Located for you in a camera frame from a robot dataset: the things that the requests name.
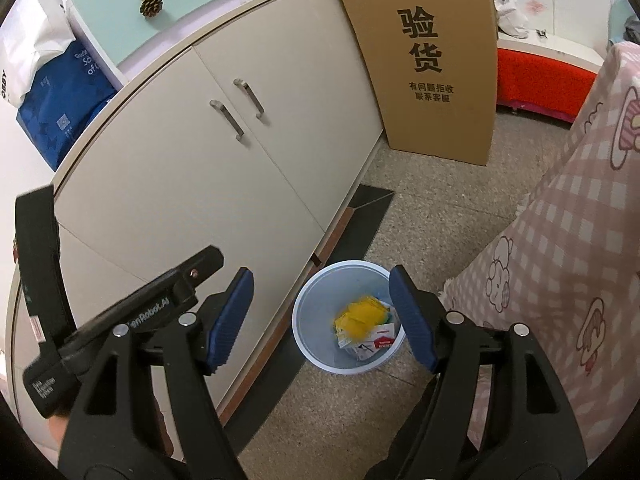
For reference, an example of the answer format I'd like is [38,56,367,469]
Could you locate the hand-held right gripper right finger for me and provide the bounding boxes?
[385,265,588,480]

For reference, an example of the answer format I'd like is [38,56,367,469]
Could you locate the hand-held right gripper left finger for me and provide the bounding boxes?
[57,266,256,480]

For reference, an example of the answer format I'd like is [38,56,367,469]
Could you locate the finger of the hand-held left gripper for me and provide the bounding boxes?
[60,245,226,361]

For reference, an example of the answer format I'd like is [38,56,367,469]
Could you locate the white carton with red label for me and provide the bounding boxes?
[367,322,406,354]

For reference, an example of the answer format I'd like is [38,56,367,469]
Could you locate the yellow packet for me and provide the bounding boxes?
[334,296,389,341]

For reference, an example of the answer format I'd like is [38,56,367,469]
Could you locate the white printed paper carton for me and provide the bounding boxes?
[337,332,377,362]

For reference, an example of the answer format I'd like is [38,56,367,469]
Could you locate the light blue trash bin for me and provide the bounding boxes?
[291,260,407,375]

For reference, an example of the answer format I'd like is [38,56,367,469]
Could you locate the white floor cabinet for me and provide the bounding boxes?
[10,0,396,461]

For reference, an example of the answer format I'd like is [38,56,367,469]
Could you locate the blue paper bag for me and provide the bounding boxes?
[16,35,121,171]

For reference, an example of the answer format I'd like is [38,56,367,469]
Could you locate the pink checked cartoon tablecloth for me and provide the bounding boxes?
[440,42,640,480]

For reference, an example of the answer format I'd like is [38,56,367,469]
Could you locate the large flat cardboard box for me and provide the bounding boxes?
[327,0,498,167]

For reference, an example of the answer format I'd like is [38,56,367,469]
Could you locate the white plastic bag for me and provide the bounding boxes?
[0,0,76,108]

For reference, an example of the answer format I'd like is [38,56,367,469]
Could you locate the mint green drawer unit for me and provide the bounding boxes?
[67,0,326,88]

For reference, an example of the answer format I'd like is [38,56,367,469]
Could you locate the red storage box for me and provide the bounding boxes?
[495,32,608,123]

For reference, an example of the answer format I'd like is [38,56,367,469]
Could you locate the grey folded clothes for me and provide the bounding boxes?
[607,14,640,50]

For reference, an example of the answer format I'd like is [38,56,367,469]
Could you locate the silver cabinet door handle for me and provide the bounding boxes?
[232,78,265,120]
[209,100,246,142]

